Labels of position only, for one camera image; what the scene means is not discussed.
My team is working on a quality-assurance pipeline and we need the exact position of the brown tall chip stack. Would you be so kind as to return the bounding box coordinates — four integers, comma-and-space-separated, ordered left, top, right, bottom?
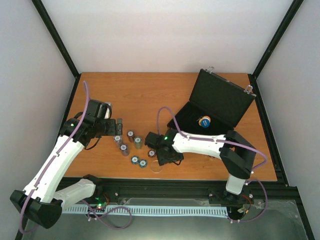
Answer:
126, 130, 135, 143

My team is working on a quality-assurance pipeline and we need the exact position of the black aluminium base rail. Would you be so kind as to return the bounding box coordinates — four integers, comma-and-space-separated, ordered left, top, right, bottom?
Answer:
57, 177, 300, 208

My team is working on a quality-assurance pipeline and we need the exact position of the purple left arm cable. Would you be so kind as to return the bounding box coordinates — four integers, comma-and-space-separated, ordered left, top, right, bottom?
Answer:
18, 80, 132, 235

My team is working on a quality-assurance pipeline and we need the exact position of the purple chip stack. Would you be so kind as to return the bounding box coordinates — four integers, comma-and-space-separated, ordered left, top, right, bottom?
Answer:
119, 143, 130, 157
113, 135, 123, 148

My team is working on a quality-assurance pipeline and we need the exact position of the right black frame post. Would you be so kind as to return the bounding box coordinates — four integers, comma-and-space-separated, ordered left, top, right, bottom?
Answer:
251, 0, 305, 78

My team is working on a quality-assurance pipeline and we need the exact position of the blue short stack right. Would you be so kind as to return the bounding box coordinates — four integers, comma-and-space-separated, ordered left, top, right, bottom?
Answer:
139, 159, 148, 168

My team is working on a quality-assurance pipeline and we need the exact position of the blue short stack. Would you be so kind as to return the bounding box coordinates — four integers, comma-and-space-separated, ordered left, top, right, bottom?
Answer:
130, 155, 140, 165
139, 159, 148, 168

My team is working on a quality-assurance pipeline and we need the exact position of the clear round dealer button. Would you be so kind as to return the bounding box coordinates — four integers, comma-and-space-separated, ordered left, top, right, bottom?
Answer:
150, 160, 163, 174

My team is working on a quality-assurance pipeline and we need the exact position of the light blue cable duct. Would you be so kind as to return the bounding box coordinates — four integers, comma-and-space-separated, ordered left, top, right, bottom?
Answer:
62, 203, 229, 218

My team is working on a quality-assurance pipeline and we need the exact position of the purple chip stack lower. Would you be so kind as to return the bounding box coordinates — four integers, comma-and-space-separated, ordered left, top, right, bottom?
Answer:
119, 143, 130, 157

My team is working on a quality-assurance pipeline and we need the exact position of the blue round blind button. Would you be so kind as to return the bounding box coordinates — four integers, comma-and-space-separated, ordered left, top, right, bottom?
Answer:
198, 122, 211, 128

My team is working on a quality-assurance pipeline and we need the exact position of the black frame post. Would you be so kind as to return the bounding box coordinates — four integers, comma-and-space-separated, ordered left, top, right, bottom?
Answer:
31, 0, 80, 80
251, 0, 305, 78

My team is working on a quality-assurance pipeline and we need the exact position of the brown short stack lower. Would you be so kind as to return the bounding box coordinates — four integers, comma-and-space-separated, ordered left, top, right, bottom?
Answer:
147, 149, 156, 158

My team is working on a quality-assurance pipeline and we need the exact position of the left black frame post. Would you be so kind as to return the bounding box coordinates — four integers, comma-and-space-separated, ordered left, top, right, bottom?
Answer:
31, 0, 80, 80

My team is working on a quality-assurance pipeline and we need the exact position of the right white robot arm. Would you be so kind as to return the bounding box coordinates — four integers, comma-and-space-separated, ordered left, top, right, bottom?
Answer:
144, 129, 256, 195

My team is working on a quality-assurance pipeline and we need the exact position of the blue short stack left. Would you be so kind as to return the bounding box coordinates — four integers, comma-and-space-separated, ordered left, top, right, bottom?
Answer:
130, 155, 140, 165

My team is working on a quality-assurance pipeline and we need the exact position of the green tall chip stack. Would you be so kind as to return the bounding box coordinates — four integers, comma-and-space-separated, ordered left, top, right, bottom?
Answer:
133, 136, 143, 150

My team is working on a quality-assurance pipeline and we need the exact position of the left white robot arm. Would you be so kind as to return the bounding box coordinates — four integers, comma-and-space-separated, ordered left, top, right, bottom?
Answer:
10, 118, 123, 229

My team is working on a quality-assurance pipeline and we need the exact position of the black poker set case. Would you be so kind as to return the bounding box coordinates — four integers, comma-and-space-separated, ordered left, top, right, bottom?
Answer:
175, 68, 256, 135

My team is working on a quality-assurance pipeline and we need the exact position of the purple chip stack upper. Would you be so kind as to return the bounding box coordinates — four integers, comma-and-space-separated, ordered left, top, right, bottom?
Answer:
113, 135, 123, 148

